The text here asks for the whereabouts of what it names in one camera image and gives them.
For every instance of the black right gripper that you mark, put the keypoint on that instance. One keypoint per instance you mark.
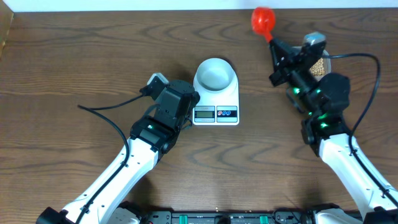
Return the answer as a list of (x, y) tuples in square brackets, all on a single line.
[(284, 66)]

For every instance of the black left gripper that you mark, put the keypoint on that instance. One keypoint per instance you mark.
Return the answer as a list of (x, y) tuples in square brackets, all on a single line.
[(191, 100)]

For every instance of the red plastic scoop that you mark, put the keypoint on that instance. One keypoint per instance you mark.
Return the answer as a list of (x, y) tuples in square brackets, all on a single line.
[(263, 22)]

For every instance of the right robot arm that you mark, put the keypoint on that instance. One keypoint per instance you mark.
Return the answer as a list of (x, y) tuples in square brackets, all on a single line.
[(325, 130)]

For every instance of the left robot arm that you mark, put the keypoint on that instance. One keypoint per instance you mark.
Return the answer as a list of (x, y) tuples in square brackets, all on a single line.
[(150, 138)]

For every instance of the light grey bowl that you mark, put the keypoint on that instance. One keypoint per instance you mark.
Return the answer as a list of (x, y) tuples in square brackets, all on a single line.
[(215, 74)]

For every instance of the white digital kitchen scale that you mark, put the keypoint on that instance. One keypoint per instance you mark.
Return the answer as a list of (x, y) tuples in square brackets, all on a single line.
[(217, 108)]

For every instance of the pile of soybeans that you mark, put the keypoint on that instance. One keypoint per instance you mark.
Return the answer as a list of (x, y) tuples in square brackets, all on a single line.
[(318, 69)]

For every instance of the clear plastic container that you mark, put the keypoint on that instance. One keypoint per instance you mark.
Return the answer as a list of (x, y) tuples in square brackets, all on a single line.
[(325, 67)]

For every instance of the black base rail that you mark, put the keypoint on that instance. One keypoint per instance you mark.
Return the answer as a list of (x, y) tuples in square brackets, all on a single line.
[(283, 216)]

